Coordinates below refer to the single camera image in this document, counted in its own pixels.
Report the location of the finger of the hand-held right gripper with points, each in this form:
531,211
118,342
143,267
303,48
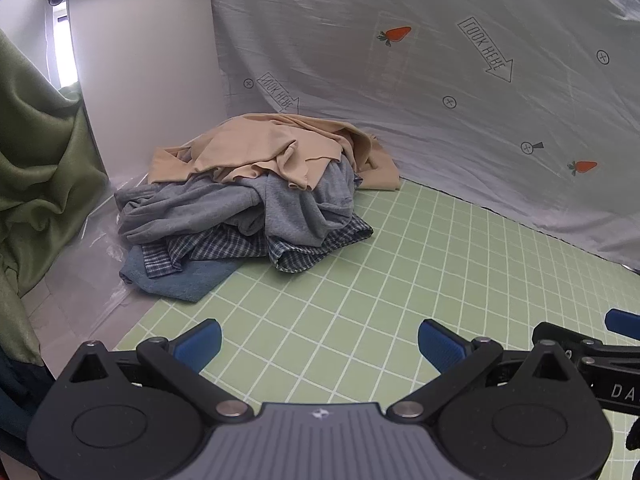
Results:
622,321
575,342

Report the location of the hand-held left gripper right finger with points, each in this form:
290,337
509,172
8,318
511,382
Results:
442,345

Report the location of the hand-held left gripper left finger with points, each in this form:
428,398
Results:
197,345

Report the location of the beige garment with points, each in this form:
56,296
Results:
260,145

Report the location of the blue denim garment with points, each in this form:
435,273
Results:
185,280

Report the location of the blue plaid shirt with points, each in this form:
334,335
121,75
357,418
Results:
225,247

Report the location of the green grid mat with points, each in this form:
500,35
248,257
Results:
350,285

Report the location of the clear plastic sheet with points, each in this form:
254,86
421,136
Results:
90,270

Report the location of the grey sweatshirt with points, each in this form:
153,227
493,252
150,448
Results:
280,210

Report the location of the dark blue cloth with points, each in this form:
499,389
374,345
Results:
17,410

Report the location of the white printed bed sheet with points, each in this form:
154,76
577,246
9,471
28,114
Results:
400,110

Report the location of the green curtain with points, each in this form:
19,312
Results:
40,160

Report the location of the window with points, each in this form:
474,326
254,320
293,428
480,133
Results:
62,45

